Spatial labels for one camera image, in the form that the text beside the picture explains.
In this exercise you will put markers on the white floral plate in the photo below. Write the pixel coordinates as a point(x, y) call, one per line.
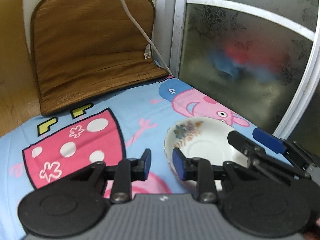
point(202, 137)

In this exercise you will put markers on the brown seat cushion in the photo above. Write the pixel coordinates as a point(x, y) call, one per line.
point(81, 49)

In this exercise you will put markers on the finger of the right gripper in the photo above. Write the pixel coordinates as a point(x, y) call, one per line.
point(245, 146)
point(268, 140)

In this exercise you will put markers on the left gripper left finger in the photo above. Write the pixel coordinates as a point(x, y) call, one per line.
point(123, 174)

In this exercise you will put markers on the frosted glass sliding door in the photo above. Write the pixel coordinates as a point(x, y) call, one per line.
point(259, 58)

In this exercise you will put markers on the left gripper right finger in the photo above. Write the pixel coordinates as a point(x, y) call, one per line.
point(204, 174)

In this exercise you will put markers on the Peppa Pig blue tablecloth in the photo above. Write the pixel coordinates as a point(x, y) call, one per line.
point(116, 126)

